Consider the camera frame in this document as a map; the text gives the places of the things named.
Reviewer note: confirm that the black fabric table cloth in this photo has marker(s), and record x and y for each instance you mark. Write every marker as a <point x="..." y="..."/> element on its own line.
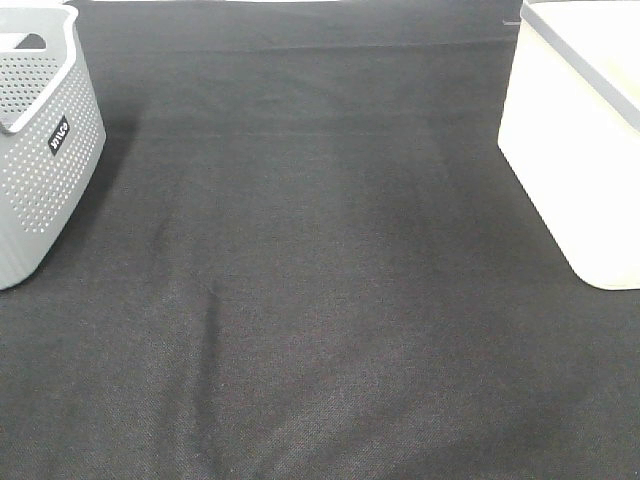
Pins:
<point x="303" y="256"/>

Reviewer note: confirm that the white plastic storage box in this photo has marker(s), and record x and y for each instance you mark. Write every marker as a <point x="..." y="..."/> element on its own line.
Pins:
<point x="570" y="131"/>

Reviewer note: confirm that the grey perforated plastic basket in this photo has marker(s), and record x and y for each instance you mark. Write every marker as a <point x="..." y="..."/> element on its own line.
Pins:
<point x="52" y="133"/>

